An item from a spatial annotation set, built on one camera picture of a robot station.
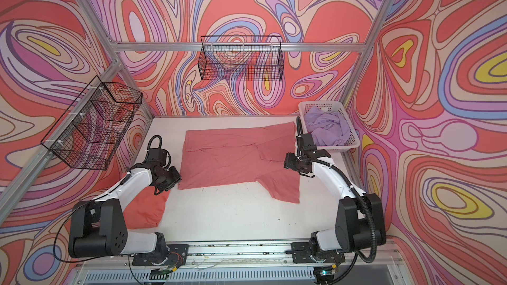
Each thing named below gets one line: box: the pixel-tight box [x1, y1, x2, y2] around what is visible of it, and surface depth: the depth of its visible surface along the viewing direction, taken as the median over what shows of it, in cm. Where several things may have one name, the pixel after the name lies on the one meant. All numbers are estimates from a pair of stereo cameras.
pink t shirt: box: [178, 121, 301, 204], surface depth 101 cm
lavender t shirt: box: [304, 106, 351, 147], surface depth 109 cm
